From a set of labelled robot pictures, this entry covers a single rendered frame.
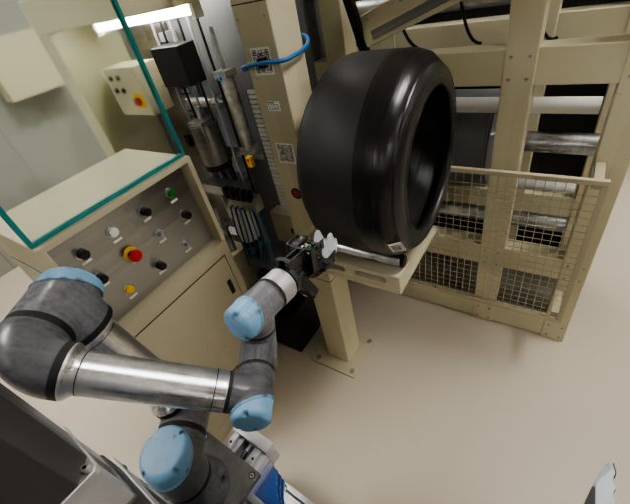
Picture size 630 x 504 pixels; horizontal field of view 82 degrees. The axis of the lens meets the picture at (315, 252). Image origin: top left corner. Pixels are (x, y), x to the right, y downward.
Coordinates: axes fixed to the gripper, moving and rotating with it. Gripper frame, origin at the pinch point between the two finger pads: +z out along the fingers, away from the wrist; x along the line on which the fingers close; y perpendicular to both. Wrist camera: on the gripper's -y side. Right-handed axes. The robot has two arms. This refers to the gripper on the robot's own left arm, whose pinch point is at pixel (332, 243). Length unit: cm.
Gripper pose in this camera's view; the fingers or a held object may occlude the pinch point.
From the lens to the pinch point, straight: 93.3
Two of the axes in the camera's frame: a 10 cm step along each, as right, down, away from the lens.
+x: -8.3, -2.1, 5.2
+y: -1.2, -8.3, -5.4
